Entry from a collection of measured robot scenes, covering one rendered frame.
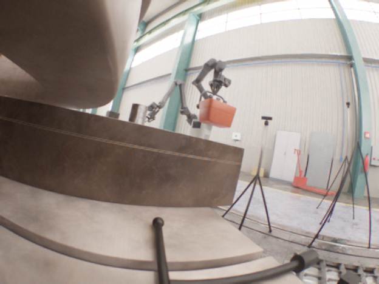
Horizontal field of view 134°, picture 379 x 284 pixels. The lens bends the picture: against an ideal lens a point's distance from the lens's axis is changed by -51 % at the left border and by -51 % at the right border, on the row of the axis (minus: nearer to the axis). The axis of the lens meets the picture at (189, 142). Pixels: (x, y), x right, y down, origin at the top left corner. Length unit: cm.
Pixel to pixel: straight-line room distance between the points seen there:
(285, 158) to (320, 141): 170
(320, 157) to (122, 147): 683
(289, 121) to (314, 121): 115
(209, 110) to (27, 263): 95
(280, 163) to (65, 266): 650
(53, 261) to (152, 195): 54
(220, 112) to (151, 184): 53
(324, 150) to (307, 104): 205
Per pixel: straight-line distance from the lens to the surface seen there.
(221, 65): 104
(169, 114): 1014
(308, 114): 738
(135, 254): 49
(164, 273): 39
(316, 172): 700
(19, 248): 50
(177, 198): 84
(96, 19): 38
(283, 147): 658
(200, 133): 180
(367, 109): 680
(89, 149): 73
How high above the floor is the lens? 63
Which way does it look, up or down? 2 degrees up
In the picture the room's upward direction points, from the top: 11 degrees clockwise
